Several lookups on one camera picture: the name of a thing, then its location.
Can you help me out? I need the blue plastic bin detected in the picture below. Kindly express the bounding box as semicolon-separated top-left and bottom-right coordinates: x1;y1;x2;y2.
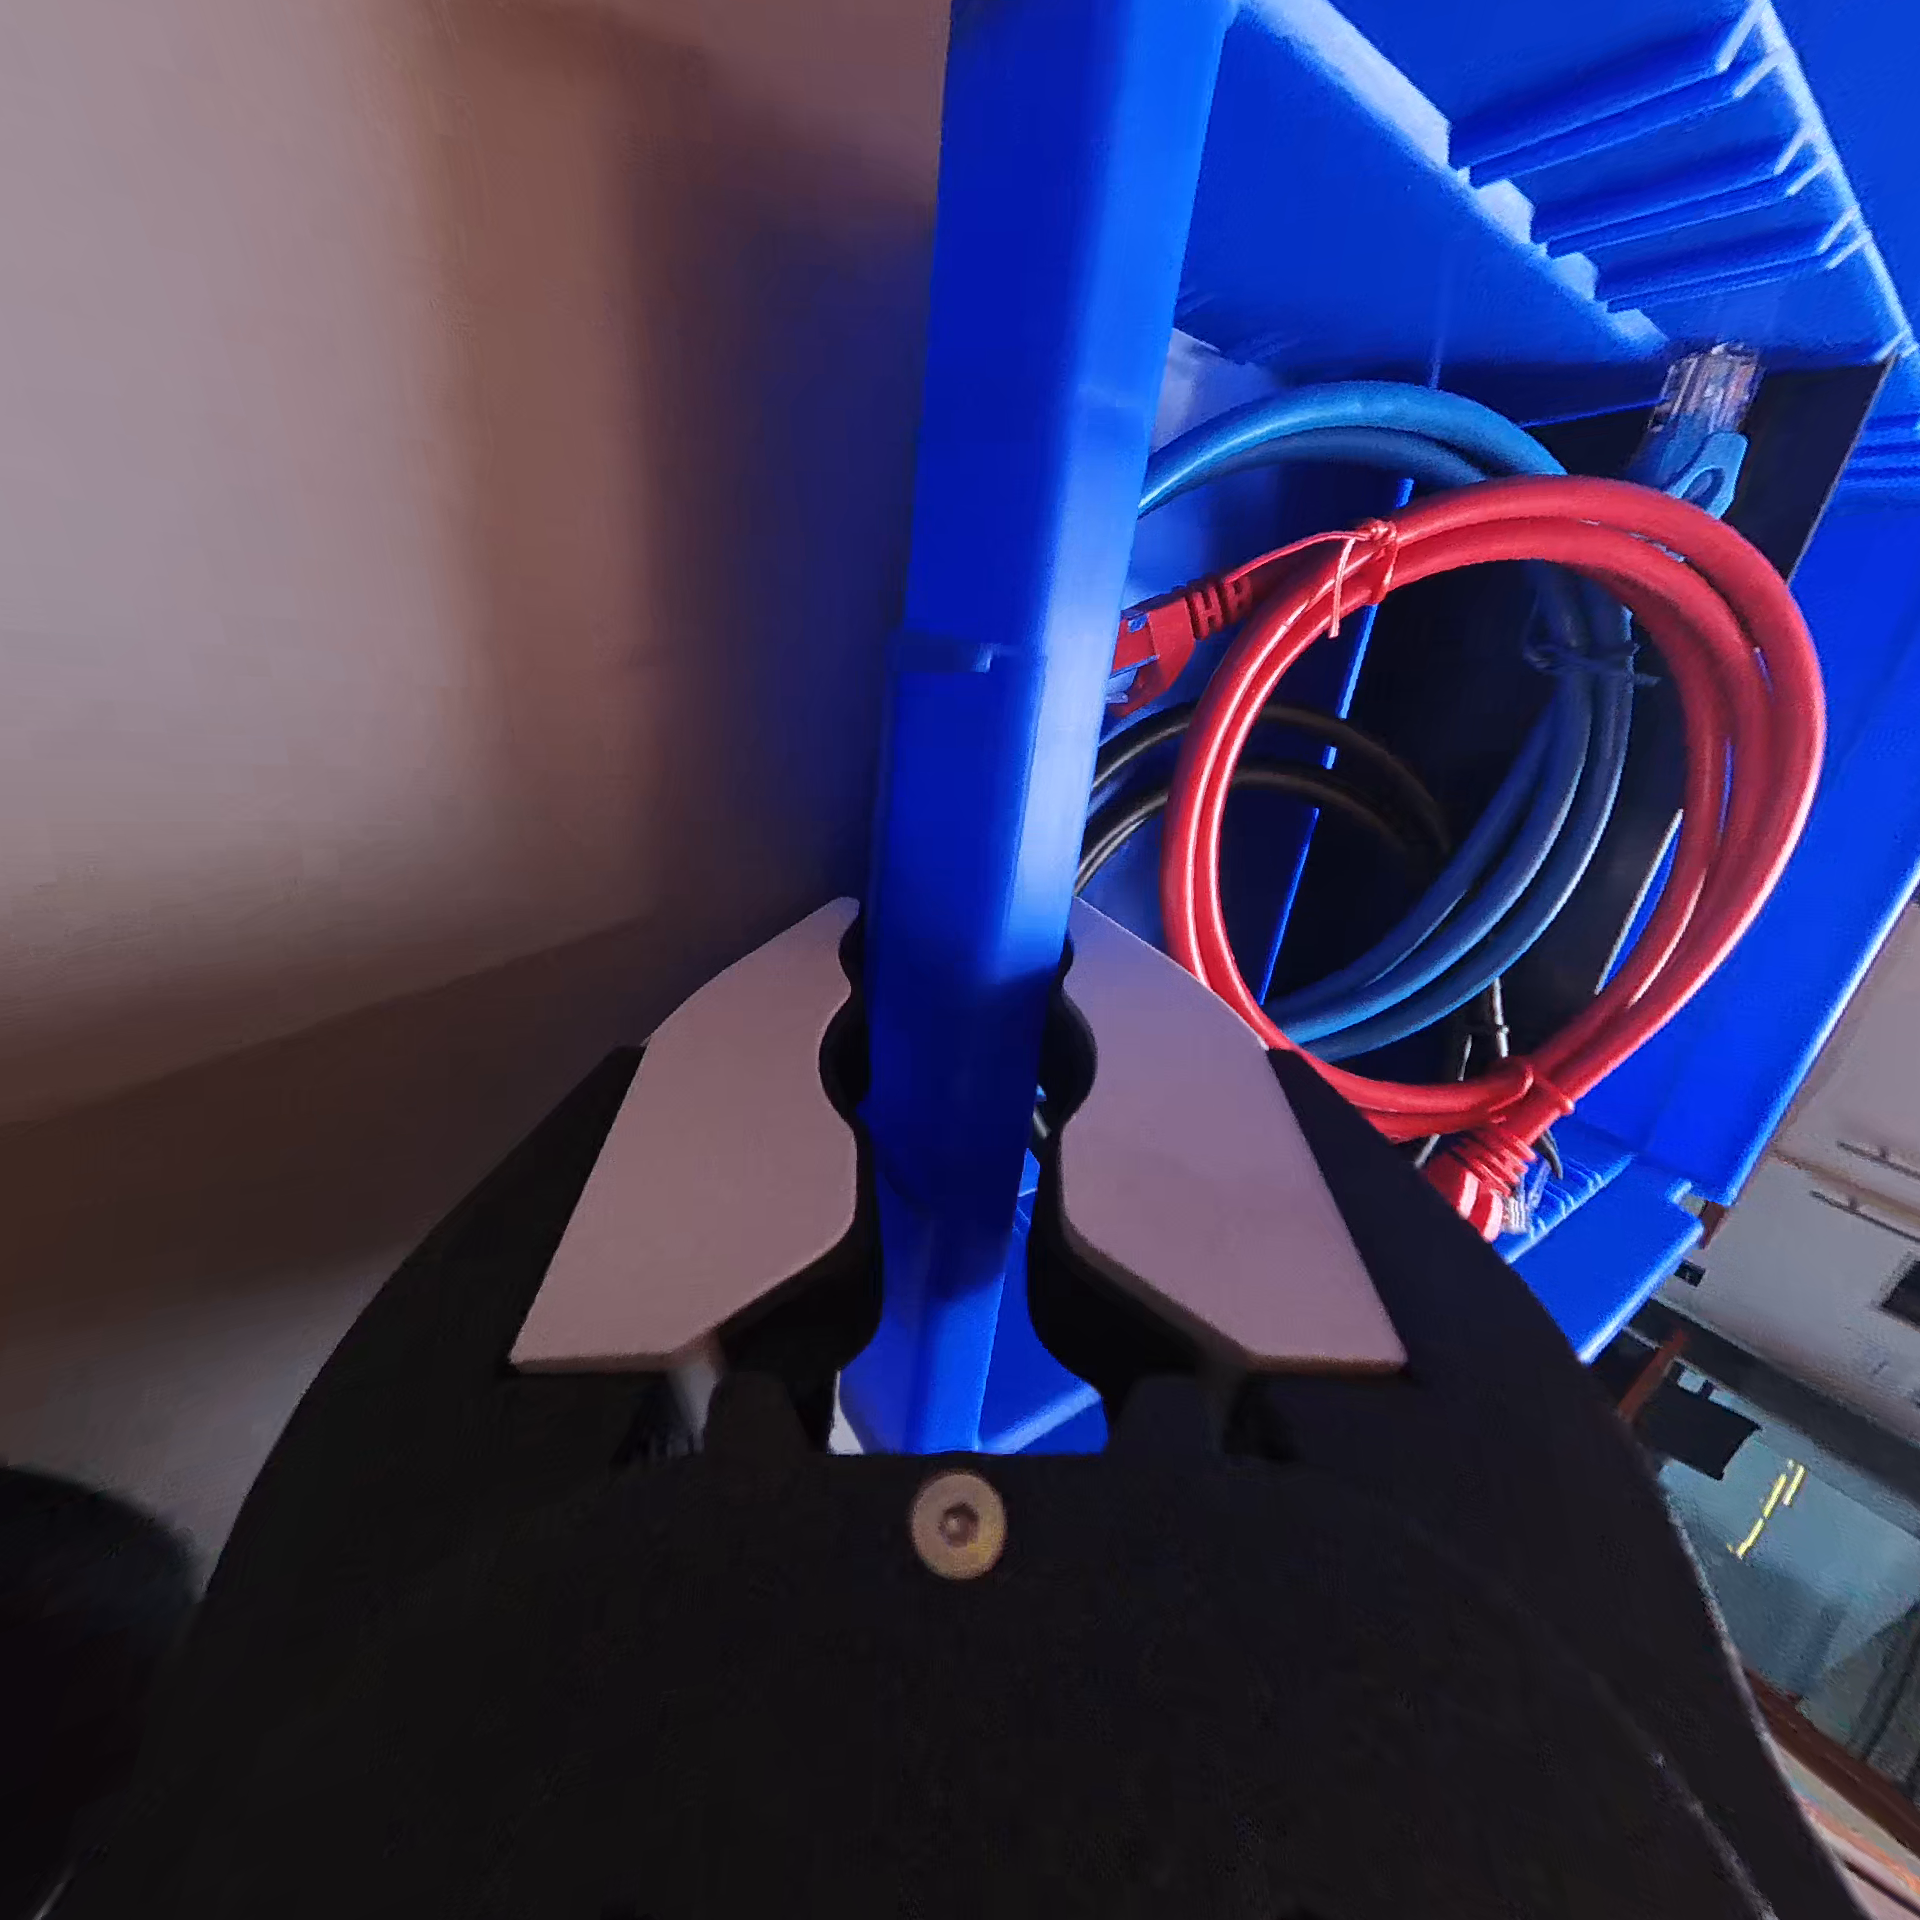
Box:
835;0;1920;1460

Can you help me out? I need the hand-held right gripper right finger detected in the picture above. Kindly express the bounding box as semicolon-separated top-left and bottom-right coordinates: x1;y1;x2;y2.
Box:
1031;896;1407;1378

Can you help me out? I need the red ethernet cable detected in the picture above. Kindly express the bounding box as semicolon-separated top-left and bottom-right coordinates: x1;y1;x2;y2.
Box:
1111;477;1829;1239

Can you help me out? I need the black ethernet cable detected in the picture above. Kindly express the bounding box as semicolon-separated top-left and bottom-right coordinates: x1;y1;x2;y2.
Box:
1088;702;1517;1085

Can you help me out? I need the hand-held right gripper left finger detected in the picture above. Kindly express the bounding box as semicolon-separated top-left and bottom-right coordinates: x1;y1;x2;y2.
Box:
510;896;875;1404

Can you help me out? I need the blue ethernet cable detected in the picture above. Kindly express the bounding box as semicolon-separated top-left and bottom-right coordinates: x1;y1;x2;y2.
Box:
1130;344;1760;1057

